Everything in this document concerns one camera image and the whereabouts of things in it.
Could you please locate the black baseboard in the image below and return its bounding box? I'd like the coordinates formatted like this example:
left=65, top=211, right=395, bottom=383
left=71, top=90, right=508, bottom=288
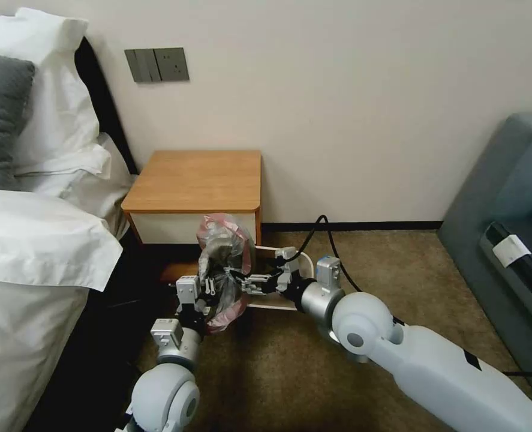
left=261, top=219, right=444, bottom=233

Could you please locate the black strap on sofa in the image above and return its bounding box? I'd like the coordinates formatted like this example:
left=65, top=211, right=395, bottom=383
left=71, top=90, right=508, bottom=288
left=479, top=220, right=532, bottom=293

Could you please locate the grey wall switch panel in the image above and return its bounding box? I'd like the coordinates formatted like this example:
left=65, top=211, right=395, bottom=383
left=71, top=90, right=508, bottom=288
left=124, top=47, right=163, bottom=83

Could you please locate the white trash can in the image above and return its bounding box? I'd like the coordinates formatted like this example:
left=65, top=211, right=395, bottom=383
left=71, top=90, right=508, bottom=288
left=175, top=245, right=316, bottom=316

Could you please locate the flat white pillow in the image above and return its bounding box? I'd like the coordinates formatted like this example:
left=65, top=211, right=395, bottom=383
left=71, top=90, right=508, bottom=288
left=13, top=132, right=137, bottom=240

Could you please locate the white paper label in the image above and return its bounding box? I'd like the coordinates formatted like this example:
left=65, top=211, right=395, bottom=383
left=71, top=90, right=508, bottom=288
left=492, top=234, right=530, bottom=268

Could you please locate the wooden nightstand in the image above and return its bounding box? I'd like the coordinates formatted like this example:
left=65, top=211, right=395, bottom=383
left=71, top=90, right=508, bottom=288
left=121, top=149, right=263, bottom=285

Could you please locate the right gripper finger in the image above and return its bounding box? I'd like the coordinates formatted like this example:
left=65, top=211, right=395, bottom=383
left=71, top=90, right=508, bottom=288
left=239, top=285, right=276, bottom=298
left=229, top=272, right=275, bottom=286

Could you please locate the pink translucent garbage bag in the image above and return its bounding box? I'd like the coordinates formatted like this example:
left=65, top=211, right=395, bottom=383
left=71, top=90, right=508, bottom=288
left=195, top=213, right=257, bottom=335

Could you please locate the white duvet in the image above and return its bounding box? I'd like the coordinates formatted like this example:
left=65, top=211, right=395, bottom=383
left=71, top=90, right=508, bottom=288
left=0, top=188, right=125, bottom=432

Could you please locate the grey-blue sofa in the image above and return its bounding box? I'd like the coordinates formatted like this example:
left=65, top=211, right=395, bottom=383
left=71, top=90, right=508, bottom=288
left=436, top=109, right=532, bottom=399

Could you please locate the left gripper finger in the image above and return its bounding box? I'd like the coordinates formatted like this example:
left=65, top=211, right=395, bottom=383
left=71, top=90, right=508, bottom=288
left=201, top=277, right=218, bottom=305

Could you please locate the black bed headboard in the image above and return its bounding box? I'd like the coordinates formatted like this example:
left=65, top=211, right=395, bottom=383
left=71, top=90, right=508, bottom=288
left=74, top=35, right=140, bottom=176

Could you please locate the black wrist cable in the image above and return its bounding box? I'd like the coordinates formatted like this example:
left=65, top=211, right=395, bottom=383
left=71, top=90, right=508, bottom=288
left=291, top=214, right=371, bottom=294

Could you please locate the grey wall socket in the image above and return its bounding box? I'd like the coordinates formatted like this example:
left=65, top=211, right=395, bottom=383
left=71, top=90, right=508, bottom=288
left=153, top=46, right=191, bottom=83

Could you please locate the large white pillow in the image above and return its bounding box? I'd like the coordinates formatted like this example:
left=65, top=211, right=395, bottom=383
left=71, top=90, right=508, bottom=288
left=0, top=7, right=103, bottom=177

